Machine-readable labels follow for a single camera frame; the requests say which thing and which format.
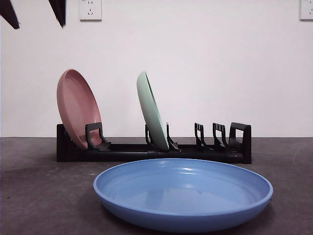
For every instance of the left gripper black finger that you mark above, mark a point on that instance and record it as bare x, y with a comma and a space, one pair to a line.
9, 13
60, 11

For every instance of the pink plate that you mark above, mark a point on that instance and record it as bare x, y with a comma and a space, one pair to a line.
78, 105

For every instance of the green plate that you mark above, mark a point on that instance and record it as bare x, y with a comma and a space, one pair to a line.
150, 110

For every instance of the blue plate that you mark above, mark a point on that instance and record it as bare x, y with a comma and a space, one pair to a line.
183, 220

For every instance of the black plastic plate rack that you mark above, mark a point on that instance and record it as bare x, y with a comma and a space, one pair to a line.
73, 154

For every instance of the white wall socket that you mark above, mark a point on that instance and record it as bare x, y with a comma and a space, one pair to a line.
90, 11
306, 12

